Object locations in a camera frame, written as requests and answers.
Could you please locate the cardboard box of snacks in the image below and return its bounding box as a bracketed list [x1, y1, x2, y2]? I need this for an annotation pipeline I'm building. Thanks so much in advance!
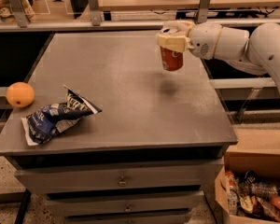
[215, 152, 280, 224]

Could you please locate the orange fruit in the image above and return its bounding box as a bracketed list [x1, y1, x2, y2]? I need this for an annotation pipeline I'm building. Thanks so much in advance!
[6, 82, 35, 107]

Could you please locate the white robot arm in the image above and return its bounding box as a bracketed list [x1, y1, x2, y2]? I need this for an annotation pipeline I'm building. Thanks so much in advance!
[157, 21, 280, 94]

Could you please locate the drawer metal handle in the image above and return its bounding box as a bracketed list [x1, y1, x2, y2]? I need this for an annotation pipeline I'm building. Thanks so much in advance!
[124, 204, 132, 213]
[118, 175, 128, 187]

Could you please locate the blue crumpled chip bag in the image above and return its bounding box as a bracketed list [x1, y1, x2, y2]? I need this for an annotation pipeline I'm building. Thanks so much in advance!
[21, 87, 102, 147]

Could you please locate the top drawer metal handle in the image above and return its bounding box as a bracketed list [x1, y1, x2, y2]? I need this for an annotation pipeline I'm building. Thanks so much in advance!
[118, 175, 128, 187]

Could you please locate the metal railing post right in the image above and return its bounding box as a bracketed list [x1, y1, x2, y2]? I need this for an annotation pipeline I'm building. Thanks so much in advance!
[195, 0, 211, 23]

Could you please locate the red coke can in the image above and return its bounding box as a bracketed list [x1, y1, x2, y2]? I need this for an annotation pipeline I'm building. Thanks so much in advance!
[161, 48, 183, 72]

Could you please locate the grey drawer cabinet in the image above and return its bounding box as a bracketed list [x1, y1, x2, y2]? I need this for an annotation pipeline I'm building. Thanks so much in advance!
[0, 31, 237, 224]

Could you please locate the metal railing post left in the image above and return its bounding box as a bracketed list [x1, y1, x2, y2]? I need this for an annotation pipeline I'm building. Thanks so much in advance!
[8, 0, 30, 28]

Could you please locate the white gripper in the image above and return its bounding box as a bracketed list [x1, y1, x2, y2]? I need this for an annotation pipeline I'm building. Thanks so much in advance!
[157, 21, 222, 60]

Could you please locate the metal railing post middle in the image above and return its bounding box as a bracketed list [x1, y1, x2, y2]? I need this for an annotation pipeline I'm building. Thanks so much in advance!
[88, 0, 101, 26]

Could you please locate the metal railing post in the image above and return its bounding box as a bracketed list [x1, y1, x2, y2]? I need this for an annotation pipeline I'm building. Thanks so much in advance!
[88, 0, 101, 26]
[8, 0, 30, 28]
[195, 0, 211, 23]

